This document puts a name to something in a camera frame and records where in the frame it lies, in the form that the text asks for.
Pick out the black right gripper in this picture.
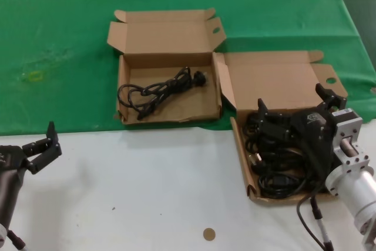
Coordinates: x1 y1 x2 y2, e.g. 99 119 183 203
257 83 348 180

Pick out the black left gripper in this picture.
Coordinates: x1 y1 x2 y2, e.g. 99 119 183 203
0 121 63 175

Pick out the black power cable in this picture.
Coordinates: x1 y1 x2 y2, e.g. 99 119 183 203
245 112 309 159
117 66 208 121
249 148 327 199

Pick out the cardboard box with round hole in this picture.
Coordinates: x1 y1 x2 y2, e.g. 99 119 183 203
213 50 349 207

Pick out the cardboard box with oval hole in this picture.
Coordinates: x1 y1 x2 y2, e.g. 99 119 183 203
106 8 226 125

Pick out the green table cloth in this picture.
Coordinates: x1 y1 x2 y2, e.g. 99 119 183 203
0 0 376 136

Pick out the round brown cardboard disc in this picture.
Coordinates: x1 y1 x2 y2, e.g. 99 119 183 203
203 227 216 242

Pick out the yellow green ring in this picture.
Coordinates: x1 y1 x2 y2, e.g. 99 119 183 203
27 70 45 83

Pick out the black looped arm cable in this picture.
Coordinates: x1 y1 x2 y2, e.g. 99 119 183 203
296 185 327 249

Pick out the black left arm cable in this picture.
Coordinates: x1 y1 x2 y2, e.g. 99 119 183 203
7 229 28 251

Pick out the silver tipped connector cable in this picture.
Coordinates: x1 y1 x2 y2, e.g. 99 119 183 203
310 197 334 251

